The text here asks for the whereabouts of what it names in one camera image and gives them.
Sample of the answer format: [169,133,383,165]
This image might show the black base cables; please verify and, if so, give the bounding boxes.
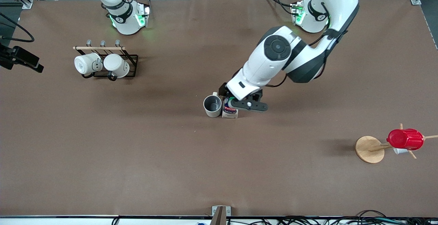
[262,0,295,15]

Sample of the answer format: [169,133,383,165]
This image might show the white blue milk carton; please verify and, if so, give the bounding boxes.
[222,97,239,119]

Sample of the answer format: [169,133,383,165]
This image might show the brown table cover sheet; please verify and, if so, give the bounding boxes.
[0,0,438,217]

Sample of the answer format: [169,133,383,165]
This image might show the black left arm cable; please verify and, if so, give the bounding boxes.
[263,74,288,88]

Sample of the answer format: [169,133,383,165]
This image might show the white mug plain bottom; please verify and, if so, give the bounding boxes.
[103,54,130,81]

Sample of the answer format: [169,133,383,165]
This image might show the white mug grey inside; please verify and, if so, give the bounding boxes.
[203,92,223,118]

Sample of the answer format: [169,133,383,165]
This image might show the metal bracket with brown post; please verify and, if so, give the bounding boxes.
[210,205,232,225]

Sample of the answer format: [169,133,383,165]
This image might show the black cable bundle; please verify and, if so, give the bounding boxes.
[226,210,438,225]

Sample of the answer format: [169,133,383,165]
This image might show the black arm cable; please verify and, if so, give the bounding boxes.
[0,12,35,43]
[263,74,288,88]

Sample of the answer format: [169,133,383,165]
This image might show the black wire mug rack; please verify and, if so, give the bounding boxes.
[73,40,139,81]

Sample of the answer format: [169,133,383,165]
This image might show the white mug labelled bottom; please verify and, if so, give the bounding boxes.
[74,53,103,79]

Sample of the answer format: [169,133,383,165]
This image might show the red plastic cup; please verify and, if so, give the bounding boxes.
[387,129,425,151]

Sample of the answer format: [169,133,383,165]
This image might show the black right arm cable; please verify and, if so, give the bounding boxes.
[0,12,35,43]

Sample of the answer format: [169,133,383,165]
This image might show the wooden mug tree stand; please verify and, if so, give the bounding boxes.
[355,123,438,164]

